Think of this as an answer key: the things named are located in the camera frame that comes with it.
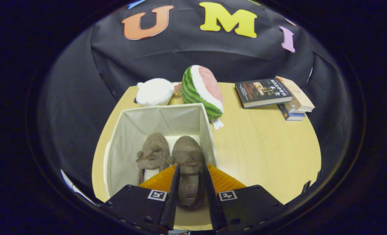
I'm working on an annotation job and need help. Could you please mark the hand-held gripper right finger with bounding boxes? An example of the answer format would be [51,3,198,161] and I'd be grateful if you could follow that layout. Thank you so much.
[202,163,284,235]

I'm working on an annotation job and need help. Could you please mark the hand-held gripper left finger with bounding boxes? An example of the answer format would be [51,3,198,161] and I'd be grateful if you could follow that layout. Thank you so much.
[98,163,181,235]

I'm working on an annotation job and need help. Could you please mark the brown fuzzy shoe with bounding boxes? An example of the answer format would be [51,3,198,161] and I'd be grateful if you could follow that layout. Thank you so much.
[171,135,207,209]
[136,132,172,185]

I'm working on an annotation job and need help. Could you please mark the grey fabric storage box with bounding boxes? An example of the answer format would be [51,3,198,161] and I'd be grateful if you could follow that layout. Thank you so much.
[103,103,219,198]

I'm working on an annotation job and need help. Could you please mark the blue cover book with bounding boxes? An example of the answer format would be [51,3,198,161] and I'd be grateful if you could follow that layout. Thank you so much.
[277,103,306,121]

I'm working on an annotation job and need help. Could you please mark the white cover book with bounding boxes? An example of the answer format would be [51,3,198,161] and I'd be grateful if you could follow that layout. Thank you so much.
[283,101,306,115]

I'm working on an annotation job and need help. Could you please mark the black cover book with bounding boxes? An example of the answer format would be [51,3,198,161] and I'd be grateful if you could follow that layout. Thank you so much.
[235,78,293,109]

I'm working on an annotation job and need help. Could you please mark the white plush toy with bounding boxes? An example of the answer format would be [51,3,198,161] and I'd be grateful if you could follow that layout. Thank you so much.
[135,78,182,107]

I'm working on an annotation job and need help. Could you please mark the beige cover book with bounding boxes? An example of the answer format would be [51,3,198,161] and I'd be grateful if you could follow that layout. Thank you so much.
[275,76,315,112]

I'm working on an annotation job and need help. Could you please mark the watermelon slice plush toy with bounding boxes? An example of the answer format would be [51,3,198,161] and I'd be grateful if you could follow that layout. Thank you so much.
[181,65,225,130]

